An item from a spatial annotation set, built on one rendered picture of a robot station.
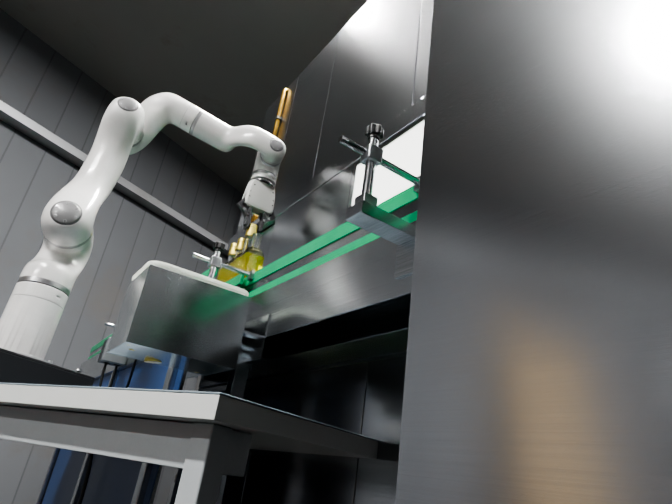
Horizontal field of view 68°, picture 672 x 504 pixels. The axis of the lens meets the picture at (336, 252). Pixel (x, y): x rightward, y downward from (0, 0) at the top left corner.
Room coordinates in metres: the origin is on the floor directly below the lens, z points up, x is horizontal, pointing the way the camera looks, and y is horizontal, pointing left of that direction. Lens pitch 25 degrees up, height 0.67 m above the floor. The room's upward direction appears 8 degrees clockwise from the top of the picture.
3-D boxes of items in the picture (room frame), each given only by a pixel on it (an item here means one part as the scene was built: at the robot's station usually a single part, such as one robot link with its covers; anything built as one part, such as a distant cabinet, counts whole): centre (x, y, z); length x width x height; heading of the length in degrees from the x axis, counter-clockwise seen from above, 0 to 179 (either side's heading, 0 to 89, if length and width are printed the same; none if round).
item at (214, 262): (1.19, 0.28, 1.12); 0.17 x 0.03 x 0.12; 121
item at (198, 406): (1.75, 0.33, 0.73); 1.58 x 1.52 x 0.04; 55
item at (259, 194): (1.42, 0.27, 1.47); 0.10 x 0.07 x 0.11; 121
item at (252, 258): (1.37, 0.24, 1.16); 0.06 x 0.06 x 0.21; 31
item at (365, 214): (0.65, -0.05, 1.07); 0.17 x 0.05 x 0.23; 121
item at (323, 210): (1.21, -0.02, 1.32); 0.90 x 0.03 x 0.34; 31
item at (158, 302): (1.06, 0.28, 0.92); 0.27 x 0.17 x 0.15; 121
